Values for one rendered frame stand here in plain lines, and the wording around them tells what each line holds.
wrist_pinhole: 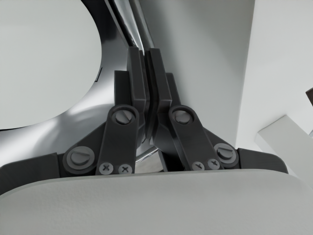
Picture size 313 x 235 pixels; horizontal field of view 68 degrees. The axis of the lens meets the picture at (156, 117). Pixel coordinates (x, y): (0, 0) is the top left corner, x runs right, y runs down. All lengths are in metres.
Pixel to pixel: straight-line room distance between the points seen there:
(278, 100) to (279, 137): 0.04
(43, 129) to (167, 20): 0.12
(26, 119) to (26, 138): 0.02
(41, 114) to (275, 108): 0.16
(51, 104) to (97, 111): 0.04
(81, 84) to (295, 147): 0.16
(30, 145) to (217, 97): 0.14
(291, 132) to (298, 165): 0.03
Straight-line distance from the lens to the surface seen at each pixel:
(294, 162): 0.20
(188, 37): 0.16
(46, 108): 0.17
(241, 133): 0.18
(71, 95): 0.16
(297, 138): 0.21
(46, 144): 0.20
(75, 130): 0.19
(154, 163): 0.36
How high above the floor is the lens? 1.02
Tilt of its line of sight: 32 degrees down
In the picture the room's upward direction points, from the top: 147 degrees clockwise
